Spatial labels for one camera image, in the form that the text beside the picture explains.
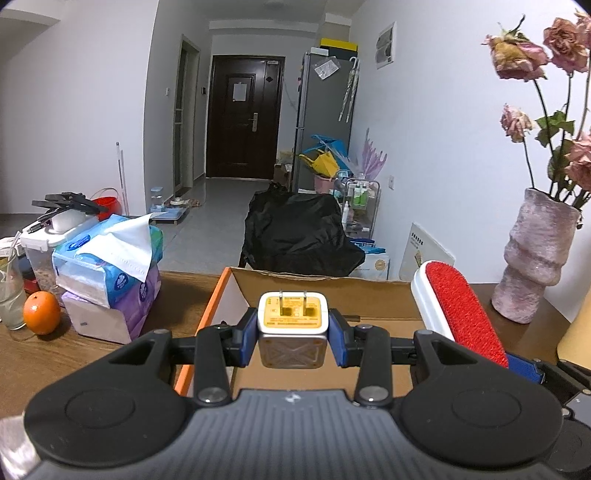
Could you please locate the clear glass cup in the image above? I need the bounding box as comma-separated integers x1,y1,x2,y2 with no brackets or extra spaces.
0,249,28,330

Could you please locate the white wall panel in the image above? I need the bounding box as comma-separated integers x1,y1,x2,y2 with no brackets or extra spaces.
375,21,398,70

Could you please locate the yellow and black box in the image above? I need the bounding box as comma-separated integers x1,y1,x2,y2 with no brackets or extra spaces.
320,38,360,55

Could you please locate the white mop pole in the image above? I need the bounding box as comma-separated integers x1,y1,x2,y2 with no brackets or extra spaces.
115,142,128,215

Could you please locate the black folded holder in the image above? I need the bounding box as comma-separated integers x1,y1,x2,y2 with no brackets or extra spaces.
31,191,109,215

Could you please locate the red bucket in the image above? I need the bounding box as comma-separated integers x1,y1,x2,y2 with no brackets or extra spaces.
90,188,123,222

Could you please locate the hanging folded umbrella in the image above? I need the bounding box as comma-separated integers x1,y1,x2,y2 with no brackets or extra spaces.
339,58,360,123

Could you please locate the blue tissue pack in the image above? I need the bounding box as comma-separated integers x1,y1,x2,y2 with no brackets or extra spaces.
52,213,164,309

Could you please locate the clear plastic storage container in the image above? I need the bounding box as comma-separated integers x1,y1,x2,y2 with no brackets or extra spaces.
21,217,100,296

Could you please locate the floor cardboard carton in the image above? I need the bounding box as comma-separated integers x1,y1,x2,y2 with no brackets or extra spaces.
273,150,296,191

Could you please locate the white charger plug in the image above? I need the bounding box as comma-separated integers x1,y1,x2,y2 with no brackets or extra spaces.
257,291,331,370

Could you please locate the grey refrigerator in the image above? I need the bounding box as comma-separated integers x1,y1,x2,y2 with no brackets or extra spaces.
293,51,358,192

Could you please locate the pink textured vase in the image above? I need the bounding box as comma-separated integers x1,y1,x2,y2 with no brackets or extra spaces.
491,188,581,325

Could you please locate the wire trolley with bottles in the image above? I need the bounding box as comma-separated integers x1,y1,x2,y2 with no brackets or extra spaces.
339,178,380,234

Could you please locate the purple feather decoration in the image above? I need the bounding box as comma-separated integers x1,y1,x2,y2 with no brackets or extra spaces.
361,129,389,181

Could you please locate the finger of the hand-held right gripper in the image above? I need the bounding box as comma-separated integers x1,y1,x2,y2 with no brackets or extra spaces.
505,352,591,407

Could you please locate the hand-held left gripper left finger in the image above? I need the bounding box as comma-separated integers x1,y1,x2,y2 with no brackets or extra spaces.
99,308,258,409

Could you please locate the side door frame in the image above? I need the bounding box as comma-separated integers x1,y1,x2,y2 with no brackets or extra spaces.
173,34,202,192

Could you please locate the black cloth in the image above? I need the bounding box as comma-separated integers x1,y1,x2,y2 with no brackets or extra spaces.
240,182,365,278

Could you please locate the dark brown entrance door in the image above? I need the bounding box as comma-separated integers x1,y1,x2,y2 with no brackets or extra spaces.
205,54,286,180

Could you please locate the white tissue pack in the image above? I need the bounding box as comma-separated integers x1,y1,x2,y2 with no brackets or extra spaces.
61,291,139,344

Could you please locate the purple tissue pack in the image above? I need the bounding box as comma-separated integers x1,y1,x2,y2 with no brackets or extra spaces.
115,268,162,343

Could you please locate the blue umbrella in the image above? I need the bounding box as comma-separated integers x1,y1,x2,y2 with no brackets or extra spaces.
310,134,346,160

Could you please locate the red lint brush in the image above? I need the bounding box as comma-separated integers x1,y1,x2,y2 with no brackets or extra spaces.
410,260,510,370

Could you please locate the pet feeding tray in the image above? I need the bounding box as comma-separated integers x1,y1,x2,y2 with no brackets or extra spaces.
150,205,188,225

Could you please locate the orange fruit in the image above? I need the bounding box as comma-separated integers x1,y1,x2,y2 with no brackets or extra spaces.
23,291,62,335

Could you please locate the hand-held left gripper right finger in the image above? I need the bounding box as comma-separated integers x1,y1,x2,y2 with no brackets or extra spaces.
328,308,476,409

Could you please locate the orange cardboard box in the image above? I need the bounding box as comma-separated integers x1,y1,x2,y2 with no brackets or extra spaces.
174,267,428,402

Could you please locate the dried pink rose bouquet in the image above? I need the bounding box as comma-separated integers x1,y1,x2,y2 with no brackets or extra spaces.
482,9,591,210

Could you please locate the white leaning board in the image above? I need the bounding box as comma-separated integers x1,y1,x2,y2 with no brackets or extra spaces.
399,222,455,282

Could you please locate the blue and white bag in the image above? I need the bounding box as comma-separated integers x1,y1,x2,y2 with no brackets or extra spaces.
351,237,391,280

